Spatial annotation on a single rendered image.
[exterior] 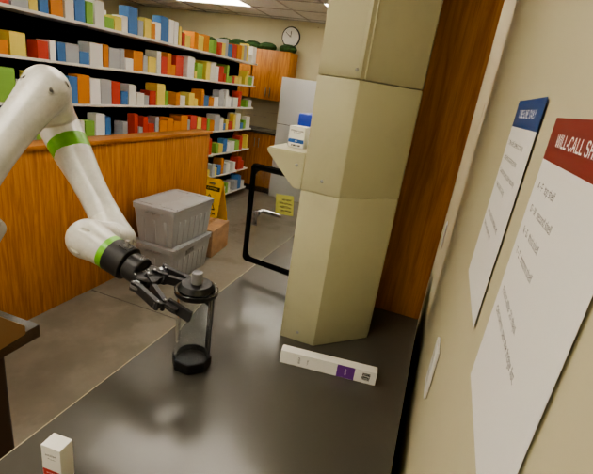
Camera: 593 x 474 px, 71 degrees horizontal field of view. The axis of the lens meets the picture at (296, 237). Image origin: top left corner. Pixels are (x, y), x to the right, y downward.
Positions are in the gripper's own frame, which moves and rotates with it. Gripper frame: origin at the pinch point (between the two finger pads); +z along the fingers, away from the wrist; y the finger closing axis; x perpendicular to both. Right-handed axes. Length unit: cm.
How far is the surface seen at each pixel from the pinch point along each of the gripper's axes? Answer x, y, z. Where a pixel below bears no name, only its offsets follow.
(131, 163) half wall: 66, 188, -166
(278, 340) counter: 13.4, 22.4, 20.9
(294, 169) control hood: -35.9, 25.8, 3.7
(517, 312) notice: -55, -47, 45
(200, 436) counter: 13.5, -19.7, 19.9
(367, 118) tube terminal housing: -56, 29, 16
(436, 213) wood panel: -35, 62, 45
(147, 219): 100, 181, -135
